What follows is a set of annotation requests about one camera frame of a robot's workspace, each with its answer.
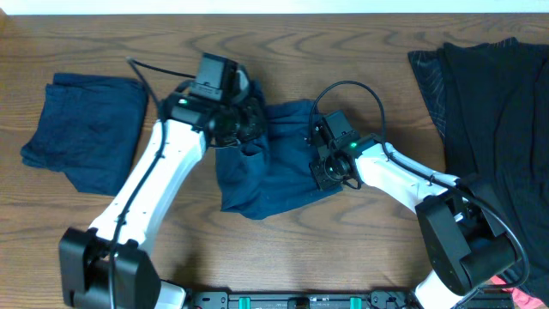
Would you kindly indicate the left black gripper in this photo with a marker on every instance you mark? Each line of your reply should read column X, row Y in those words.
column 256, row 112

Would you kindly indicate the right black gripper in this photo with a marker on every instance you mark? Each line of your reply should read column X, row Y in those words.
column 322, row 181

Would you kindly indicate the dark blue shorts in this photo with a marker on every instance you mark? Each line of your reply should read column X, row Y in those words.
column 271, row 175

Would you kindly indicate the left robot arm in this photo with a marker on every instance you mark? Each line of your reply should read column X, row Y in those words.
column 109, row 265

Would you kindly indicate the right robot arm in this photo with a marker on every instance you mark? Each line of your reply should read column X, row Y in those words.
column 466, row 237

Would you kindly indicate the folded dark blue garment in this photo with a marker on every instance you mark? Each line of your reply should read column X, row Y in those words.
column 88, row 129

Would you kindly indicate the black garment pile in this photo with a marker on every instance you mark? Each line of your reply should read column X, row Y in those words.
column 489, row 104

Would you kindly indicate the pink red garment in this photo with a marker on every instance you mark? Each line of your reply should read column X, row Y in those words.
column 523, row 300

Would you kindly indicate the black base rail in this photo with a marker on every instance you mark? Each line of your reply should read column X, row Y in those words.
column 372, row 300

